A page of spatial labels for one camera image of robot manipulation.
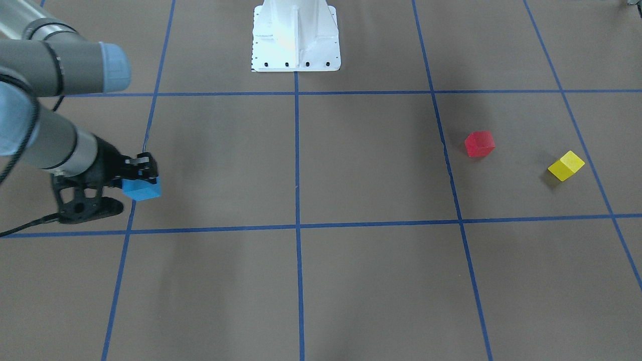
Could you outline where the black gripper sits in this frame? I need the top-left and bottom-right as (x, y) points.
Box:
(83, 136), (159, 189)

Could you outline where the blue block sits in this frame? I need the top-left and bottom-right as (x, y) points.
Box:
(121, 177), (162, 202)

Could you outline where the red block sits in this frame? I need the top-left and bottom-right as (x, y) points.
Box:
(464, 131), (496, 158)

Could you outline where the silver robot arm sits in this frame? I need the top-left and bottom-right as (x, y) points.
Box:
(2, 1), (158, 192)

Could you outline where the yellow block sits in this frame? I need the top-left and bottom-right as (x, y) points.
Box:
(547, 150), (585, 182)

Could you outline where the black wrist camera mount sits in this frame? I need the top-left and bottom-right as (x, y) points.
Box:
(51, 174), (124, 225)

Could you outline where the black camera cable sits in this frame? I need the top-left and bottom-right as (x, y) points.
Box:
(0, 73), (66, 238)

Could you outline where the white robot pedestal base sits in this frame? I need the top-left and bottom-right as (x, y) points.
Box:
(251, 1), (342, 72)

